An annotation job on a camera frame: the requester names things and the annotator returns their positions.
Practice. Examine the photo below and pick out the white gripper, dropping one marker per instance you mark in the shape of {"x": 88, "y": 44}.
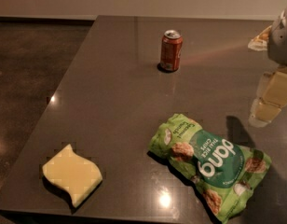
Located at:
{"x": 281, "y": 42}

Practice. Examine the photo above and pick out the orange soda can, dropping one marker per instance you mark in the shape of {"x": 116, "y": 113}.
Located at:
{"x": 171, "y": 46}

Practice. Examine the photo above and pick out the yellow wavy sponge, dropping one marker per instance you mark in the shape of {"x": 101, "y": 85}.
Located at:
{"x": 72, "y": 173}

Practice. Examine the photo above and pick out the green rice chips bag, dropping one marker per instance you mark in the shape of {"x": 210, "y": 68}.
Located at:
{"x": 225, "y": 174}

